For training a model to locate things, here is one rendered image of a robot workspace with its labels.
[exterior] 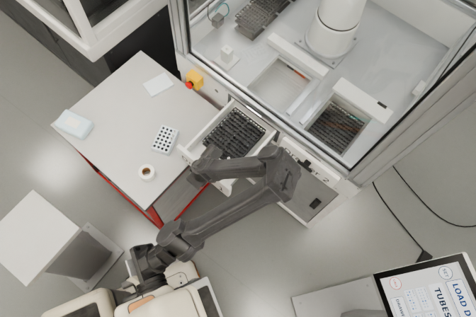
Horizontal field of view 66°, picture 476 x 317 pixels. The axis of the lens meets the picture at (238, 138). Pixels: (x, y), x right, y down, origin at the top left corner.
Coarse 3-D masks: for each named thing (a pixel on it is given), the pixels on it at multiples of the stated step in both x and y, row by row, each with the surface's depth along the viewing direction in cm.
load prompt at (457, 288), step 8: (456, 280) 113; (448, 288) 114; (456, 288) 113; (464, 288) 111; (456, 296) 112; (464, 296) 111; (456, 304) 112; (464, 304) 111; (472, 304) 109; (464, 312) 111; (472, 312) 109
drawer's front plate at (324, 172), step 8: (280, 144) 161; (288, 144) 156; (296, 144) 155; (288, 152) 161; (296, 152) 156; (304, 152) 154; (296, 160) 162; (304, 160) 157; (312, 160) 152; (312, 168) 157; (320, 168) 152; (328, 168) 151; (320, 176) 158; (328, 176) 153; (336, 176) 150; (328, 184) 158
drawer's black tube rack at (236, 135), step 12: (228, 120) 161; (240, 120) 161; (252, 120) 162; (216, 132) 158; (228, 132) 159; (240, 132) 162; (252, 132) 162; (264, 132) 163; (204, 144) 159; (216, 144) 156; (228, 144) 159; (240, 144) 156; (252, 144) 157; (240, 156) 154
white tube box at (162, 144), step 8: (160, 128) 169; (168, 128) 169; (160, 136) 170; (168, 136) 167; (176, 136) 169; (152, 144) 165; (160, 144) 168; (168, 144) 166; (160, 152) 166; (168, 152) 164
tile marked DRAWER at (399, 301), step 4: (400, 296) 124; (392, 300) 126; (396, 300) 125; (400, 300) 124; (392, 304) 125; (396, 304) 125; (400, 304) 124; (404, 304) 123; (396, 308) 124; (400, 308) 123; (404, 308) 123; (396, 312) 124; (400, 312) 123; (404, 312) 122; (408, 312) 122; (400, 316) 123; (404, 316) 122; (408, 316) 121
